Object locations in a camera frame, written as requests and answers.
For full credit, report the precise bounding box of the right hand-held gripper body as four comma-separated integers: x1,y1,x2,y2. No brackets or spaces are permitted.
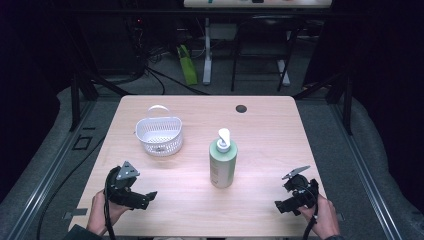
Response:
281,165,320,215

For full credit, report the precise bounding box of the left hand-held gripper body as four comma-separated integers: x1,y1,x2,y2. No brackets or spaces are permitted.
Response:
104,160,152,211

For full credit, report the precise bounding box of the white plastic basket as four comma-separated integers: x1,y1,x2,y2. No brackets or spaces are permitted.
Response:
134,104,184,158

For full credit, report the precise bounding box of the green pump bottle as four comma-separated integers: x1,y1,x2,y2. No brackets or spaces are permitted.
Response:
208,127,239,190

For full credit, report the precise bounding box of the person's left hand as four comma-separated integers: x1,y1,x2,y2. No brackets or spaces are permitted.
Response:
86,190,132,237

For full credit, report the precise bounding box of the person's right hand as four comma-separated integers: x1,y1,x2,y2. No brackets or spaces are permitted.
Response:
297,193,341,240

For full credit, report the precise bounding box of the grey tape strip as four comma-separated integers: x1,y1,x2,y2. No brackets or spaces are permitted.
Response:
62,207,89,221

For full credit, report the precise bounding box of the black tape square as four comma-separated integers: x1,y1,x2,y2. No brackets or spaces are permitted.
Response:
71,126,97,152

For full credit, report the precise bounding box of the black metal stand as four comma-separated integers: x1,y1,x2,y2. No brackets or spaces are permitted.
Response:
67,68,131,132
292,64,355,136

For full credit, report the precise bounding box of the white desk leg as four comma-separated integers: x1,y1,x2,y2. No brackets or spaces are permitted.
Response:
277,59,291,87
202,17,214,86

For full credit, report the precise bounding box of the green bag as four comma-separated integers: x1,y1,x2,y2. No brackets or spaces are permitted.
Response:
176,44,199,86

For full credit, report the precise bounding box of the black chair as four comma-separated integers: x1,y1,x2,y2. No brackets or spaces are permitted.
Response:
230,13,303,93

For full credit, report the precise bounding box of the light desk top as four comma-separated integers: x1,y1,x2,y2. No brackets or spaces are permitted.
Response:
183,0,334,9

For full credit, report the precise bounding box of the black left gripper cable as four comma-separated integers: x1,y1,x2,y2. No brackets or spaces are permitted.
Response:
103,167,117,240

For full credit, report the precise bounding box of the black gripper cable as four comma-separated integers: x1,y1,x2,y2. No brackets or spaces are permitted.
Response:
301,194,320,240
103,167,117,240

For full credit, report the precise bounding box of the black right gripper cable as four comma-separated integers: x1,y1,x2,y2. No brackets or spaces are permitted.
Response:
301,194,320,240

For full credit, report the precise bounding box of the black floor cable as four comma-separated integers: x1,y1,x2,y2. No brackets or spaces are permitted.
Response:
145,65,212,97
35,134,107,240

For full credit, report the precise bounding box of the aluminium floor rail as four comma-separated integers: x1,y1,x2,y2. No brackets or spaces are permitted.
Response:
5,99,98,240
329,101,405,240

